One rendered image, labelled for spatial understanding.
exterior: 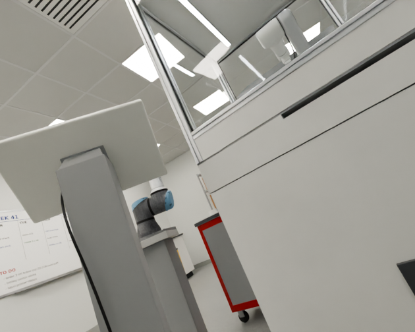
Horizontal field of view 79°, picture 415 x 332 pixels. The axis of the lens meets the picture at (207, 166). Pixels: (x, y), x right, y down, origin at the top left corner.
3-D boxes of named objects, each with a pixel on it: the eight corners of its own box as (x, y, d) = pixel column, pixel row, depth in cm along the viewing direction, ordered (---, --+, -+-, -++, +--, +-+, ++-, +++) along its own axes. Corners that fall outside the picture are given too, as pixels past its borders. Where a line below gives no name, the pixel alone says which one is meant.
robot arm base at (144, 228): (134, 240, 148) (129, 224, 150) (142, 238, 163) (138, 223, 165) (158, 231, 148) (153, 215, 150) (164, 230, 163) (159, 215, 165)
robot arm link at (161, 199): (156, 216, 163) (134, 143, 177) (178, 207, 163) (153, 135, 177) (151, 215, 152) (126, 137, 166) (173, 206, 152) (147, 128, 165)
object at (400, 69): (209, 193, 109) (196, 164, 113) (274, 182, 197) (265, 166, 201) (481, 46, 67) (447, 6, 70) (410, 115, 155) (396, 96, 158)
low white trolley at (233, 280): (236, 327, 173) (193, 223, 191) (263, 290, 226) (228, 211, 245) (316, 309, 147) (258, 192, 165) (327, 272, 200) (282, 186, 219)
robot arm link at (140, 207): (139, 222, 164) (134, 203, 166) (159, 215, 164) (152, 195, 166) (132, 223, 152) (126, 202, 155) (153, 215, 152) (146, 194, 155)
